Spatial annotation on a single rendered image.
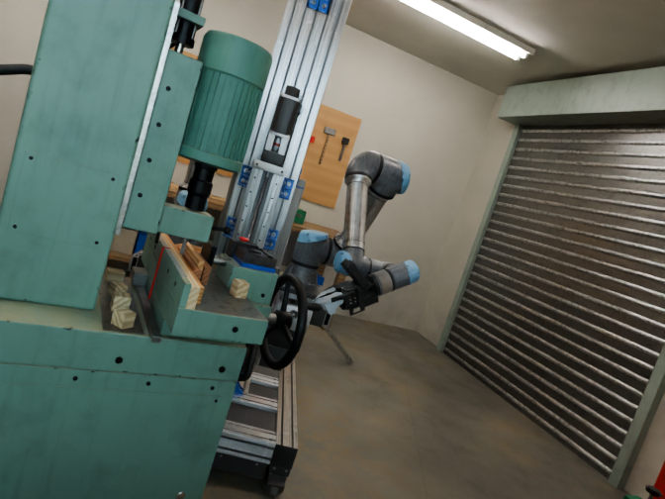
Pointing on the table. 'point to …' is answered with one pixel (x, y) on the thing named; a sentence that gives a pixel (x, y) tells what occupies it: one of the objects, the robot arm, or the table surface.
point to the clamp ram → (213, 254)
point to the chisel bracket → (185, 223)
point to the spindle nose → (200, 186)
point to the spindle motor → (226, 100)
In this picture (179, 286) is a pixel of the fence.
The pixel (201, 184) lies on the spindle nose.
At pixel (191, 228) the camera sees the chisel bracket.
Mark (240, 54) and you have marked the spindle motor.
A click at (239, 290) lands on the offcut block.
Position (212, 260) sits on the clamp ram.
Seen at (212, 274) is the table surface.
